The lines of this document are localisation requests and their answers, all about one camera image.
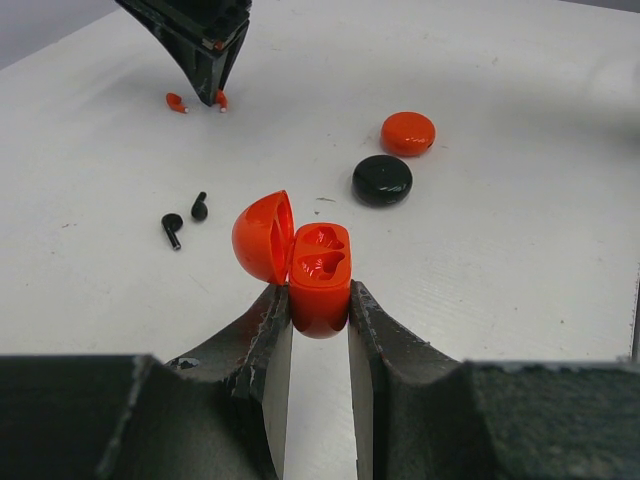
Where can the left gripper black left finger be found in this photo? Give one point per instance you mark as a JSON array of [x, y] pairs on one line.
[[218, 411]]

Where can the black earbud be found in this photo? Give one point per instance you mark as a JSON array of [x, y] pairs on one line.
[[199, 209], [171, 224]]

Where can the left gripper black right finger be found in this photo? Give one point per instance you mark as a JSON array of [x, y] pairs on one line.
[[419, 414]]

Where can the black earbud charging case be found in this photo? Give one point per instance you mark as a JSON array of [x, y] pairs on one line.
[[381, 180]]

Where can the orange earbud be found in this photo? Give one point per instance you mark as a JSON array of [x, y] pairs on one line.
[[222, 101], [175, 103]]

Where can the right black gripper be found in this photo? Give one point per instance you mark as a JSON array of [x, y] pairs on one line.
[[225, 25]]

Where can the orange charging case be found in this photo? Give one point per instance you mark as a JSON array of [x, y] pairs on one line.
[[407, 134], [314, 261]]

